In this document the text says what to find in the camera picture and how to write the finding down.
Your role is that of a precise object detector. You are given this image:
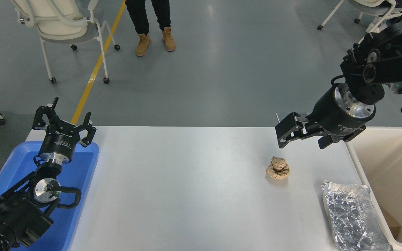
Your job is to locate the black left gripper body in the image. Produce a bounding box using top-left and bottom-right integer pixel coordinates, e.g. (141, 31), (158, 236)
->
(39, 122), (82, 159)

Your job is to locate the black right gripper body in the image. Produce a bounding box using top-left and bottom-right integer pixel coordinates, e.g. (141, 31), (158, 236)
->
(311, 87), (366, 142)

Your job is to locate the blue plastic tray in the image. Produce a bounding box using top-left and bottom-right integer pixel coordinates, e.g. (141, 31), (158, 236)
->
(0, 140), (99, 251)

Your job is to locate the crumpled tan paper ball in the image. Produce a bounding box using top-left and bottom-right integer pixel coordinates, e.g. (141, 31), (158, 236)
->
(266, 157), (290, 180)

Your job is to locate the large pale bin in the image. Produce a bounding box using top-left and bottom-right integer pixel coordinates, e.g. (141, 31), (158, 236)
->
(346, 126), (402, 251)

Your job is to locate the brown cardboard piece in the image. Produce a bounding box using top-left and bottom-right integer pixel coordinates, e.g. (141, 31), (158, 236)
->
(381, 208), (402, 238)

